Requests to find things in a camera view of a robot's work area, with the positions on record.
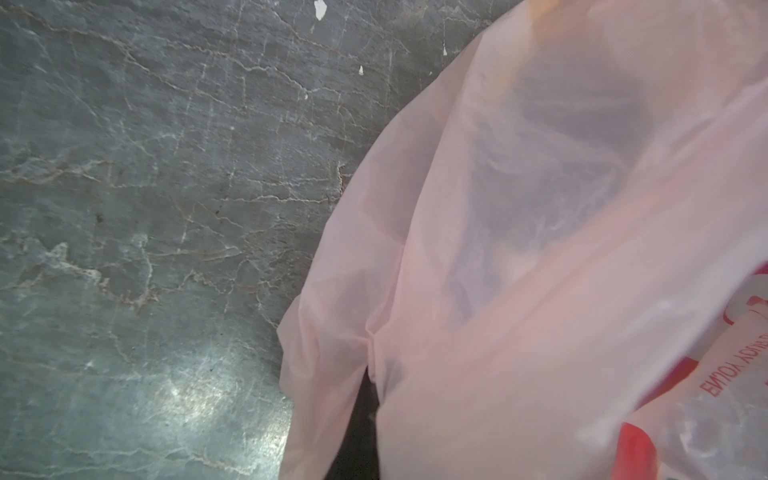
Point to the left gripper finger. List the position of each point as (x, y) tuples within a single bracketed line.
[(357, 458)]

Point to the pink plastic bag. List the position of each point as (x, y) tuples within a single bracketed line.
[(535, 240)]

